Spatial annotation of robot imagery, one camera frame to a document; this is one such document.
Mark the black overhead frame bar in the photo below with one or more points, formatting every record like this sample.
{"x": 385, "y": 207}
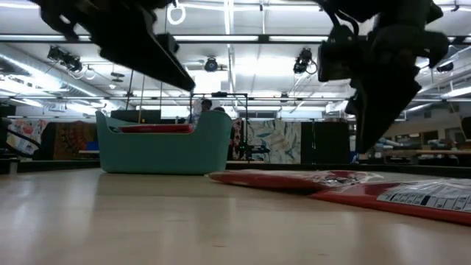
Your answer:
{"x": 263, "y": 38}

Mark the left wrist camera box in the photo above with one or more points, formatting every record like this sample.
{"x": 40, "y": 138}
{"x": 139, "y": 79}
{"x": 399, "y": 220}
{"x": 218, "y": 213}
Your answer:
{"x": 169, "y": 42}

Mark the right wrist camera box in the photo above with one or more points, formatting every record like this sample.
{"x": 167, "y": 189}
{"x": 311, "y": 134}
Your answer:
{"x": 338, "y": 62}

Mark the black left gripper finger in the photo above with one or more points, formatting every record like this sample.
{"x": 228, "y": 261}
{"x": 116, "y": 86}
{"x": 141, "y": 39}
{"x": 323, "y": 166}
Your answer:
{"x": 158, "y": 66}

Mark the black metal stand frame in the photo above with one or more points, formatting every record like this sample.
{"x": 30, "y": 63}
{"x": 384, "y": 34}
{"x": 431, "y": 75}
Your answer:
{"x": 219, "y": 94}

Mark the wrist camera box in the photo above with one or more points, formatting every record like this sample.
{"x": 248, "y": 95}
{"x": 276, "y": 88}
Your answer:
{"x": 338, "y": 62}
{"x": 169, "y": 42}

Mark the leaf patterned cloth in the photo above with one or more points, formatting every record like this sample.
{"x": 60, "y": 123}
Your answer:
{"x": 274, "y": 141}

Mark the teal plastic basket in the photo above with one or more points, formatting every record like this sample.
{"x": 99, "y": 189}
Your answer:
{"x": 165, "y": 154}

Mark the brown patterned rug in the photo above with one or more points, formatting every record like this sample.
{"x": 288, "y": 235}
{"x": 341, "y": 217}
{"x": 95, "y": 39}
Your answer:
{"x": 71, "y": 140}

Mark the black cabinet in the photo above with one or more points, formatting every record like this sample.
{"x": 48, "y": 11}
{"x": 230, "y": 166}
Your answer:
{"x": 325, "y": 141}

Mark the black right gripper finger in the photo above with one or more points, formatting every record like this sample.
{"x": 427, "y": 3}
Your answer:
{"x": 382, "y": 103}

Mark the black monitor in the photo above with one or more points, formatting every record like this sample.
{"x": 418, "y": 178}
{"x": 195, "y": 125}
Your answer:
{"x": 132, "y": 116}

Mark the colourful dotted cloth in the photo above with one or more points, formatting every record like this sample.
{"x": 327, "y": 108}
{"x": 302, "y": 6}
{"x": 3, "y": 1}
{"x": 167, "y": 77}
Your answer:
{"x": 25, "y": 136}

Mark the red popcorn bag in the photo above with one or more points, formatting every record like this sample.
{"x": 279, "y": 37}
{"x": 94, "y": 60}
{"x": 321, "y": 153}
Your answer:
{"x": 156, "y": 128}
{"x": 265, "y": 180}
{"x": 368, "y": 200}

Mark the person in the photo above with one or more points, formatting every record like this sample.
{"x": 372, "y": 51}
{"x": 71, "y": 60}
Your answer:
{"x": 219, "y": 109}
{"x": 206, "y": 106}

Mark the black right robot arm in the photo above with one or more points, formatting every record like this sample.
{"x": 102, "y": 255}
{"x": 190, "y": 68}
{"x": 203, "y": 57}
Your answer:
{"x": 353, "y": 7}

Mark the black overhead camera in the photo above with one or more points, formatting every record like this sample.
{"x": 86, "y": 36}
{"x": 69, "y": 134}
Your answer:
{"x": 211, "y": 64}
{"x": 64, "y": 59}
{"x": 303, "y": 60}

